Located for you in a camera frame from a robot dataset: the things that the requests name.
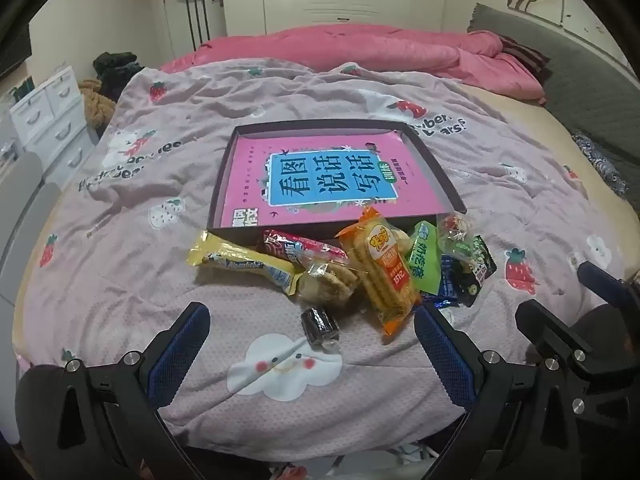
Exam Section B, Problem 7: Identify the dark striped pillow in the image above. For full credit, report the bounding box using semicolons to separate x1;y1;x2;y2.
497;35;551;83

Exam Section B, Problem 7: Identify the white drawer cabinet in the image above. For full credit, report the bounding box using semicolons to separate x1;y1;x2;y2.
7;65;98;176

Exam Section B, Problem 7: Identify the dark screen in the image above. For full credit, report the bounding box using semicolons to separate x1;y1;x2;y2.
0;25;33;81

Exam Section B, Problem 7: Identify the pink quilt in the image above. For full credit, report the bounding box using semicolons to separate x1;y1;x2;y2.
159;24;547;106

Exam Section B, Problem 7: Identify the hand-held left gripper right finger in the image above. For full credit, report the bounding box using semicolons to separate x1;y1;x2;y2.
413;304;576;442

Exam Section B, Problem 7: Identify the blue patterned cloth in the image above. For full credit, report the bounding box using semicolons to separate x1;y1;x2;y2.
570;130;631;201

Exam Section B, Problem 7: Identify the pink book with blue label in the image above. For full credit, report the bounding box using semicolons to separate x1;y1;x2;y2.
217;130;451;233

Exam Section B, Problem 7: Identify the red snack packet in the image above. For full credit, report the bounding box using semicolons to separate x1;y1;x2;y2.
256;229;348;266

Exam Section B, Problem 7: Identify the strawberry print lilac duvet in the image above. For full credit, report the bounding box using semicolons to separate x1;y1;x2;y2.
12;57;616;461

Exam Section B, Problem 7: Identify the brown fuzzy cloth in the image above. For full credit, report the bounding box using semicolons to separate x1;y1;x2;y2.
77;78;117;136

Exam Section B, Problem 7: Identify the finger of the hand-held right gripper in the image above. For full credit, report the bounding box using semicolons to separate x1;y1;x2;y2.
515;300;601;416
577;260;640;312

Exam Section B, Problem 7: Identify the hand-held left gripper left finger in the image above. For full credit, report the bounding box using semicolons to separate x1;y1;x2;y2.
62;302;211;442

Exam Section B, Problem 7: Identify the dark clothes pile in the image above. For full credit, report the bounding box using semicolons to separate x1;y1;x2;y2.
92;51;146;103

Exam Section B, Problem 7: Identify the clear packet with red candy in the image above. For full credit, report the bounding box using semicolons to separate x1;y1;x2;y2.
436;212;476;246

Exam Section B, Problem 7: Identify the beige bed sheet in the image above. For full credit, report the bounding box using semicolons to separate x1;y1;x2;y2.
450;82;640;281

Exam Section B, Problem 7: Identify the blue snack packet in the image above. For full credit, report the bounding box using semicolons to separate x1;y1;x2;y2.
420;255;468;311

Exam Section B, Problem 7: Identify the small dark wrapped cake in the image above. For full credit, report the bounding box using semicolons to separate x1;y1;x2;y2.
300;306;342;351

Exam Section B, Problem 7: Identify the clear pastry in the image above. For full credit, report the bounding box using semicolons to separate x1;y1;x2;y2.
297;255;366;308

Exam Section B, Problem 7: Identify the yellow candy stick packet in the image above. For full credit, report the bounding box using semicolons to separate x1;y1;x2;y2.
186;230;306;295

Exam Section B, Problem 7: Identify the dark shallow cardboard box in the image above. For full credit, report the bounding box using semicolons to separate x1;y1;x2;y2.
206;119;468;241

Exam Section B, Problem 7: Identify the grey padded headboard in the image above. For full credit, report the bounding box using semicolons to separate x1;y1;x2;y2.
467;2;640;201

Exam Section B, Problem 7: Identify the black and green snack packet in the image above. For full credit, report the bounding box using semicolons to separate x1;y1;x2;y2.
437;235;498;308

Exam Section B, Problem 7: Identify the orange cracker packet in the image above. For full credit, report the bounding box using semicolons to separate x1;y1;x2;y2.
335;206;421;343

